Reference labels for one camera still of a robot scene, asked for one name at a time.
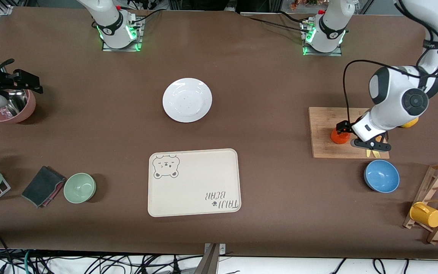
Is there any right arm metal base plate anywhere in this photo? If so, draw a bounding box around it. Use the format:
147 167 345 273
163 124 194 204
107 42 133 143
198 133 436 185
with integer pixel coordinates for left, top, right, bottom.
102 17 143 52

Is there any wooden mug rack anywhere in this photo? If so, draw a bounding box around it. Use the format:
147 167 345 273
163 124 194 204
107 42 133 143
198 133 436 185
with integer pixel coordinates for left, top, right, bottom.
403 161 438 245

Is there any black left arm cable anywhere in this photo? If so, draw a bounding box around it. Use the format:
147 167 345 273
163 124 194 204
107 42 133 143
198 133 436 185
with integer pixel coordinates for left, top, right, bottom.
343 0 438 124

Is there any wooden cutting board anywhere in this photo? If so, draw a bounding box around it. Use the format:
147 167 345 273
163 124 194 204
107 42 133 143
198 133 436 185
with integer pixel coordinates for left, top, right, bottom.
308 107 390 159

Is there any yellow mug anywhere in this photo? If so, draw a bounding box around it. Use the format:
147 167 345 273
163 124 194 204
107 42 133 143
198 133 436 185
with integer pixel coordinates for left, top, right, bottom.
409 202 438 228

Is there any metal table bracket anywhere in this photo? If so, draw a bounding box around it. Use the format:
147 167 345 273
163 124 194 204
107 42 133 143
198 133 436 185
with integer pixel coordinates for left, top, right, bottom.
193 243 226 274

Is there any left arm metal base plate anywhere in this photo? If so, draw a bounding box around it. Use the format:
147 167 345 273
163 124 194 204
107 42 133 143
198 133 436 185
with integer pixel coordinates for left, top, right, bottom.
302 21 342 57

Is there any black right base cable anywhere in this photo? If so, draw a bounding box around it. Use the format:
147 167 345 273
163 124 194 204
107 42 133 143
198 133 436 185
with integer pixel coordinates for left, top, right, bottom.
128 8 162 24

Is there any black base cable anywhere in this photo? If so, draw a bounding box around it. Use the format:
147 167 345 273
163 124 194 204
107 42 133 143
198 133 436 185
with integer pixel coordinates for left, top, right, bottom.
242 15 311 33
128 8 162 24

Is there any beige bear print tray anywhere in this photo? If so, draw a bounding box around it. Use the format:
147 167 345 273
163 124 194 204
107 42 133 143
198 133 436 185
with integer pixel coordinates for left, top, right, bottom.
148 148 241 218

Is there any orange fruit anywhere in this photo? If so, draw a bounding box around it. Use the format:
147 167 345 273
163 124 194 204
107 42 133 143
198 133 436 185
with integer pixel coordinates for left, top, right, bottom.
331 128 351 145

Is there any dark grey folded cloth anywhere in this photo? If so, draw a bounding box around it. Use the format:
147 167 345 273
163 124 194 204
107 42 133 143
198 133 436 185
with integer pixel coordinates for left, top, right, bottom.
21 166 66 208

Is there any steel ladle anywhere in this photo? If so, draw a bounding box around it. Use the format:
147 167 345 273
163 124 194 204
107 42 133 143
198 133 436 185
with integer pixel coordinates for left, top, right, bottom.
0 90 28 116

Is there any blue bowl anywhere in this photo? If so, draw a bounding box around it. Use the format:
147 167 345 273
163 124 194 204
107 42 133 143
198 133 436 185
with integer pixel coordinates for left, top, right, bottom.
364 159 400 193

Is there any black left base cable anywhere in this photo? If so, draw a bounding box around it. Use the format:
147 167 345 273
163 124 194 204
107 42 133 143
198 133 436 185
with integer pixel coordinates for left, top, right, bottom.
242 15 311 33

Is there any pale green bowl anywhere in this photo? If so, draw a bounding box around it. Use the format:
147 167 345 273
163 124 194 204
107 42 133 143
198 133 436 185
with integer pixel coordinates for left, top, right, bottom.
63 173 97 204

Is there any pink bowl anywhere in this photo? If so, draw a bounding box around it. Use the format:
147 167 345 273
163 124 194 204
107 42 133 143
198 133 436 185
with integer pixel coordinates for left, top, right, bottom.
0 89 37 124

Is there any white round plate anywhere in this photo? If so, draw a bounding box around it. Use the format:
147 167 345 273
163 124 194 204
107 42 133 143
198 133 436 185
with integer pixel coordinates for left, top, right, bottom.
162 78 213 123

